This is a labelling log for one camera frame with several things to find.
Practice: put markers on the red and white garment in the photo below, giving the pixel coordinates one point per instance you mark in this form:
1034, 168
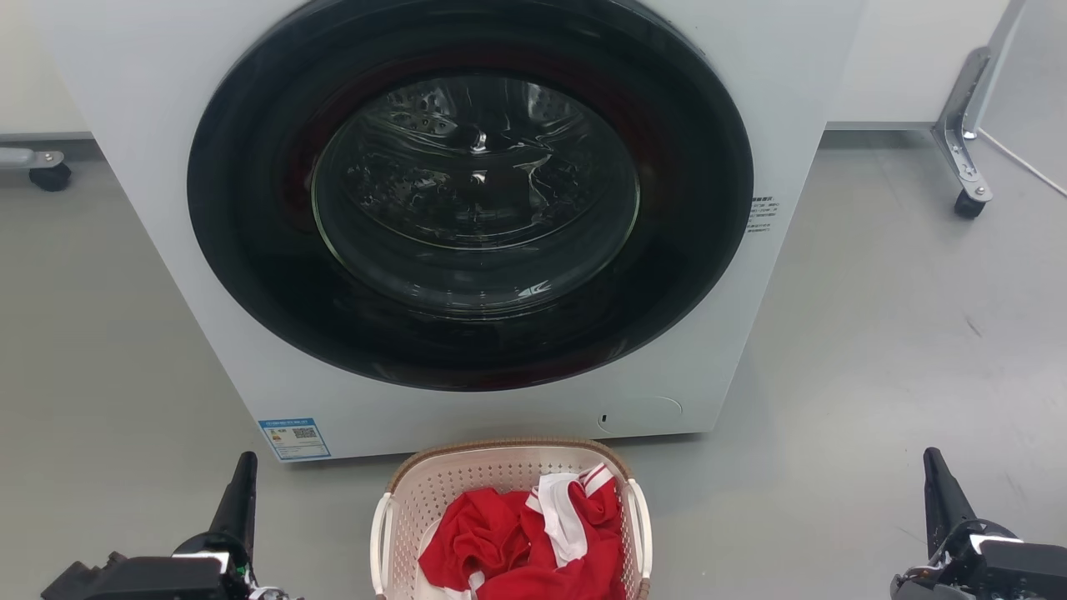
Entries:
488, 533

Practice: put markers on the black round washer door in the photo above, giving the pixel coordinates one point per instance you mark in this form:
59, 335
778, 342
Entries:
250, 250

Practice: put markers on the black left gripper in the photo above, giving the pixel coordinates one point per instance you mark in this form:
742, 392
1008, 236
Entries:
150, 579

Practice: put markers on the silver frame leg with caster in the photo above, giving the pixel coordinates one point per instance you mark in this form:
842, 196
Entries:
967, 125

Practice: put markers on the small black text label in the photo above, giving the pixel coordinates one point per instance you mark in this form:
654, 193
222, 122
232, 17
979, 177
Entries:
762, 214

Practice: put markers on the cream perforated laundry basket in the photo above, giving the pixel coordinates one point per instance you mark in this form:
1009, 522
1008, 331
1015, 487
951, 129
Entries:
467, 477

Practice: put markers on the blue energy label sticker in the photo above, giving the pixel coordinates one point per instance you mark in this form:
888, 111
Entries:
293, 439

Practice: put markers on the grey bar with black caster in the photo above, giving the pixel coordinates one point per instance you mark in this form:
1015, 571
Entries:
42, 167

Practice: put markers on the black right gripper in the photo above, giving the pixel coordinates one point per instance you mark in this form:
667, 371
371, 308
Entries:
1009, 571

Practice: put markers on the white front-load washing machine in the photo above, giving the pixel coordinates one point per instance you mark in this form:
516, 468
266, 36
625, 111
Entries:
500, 417

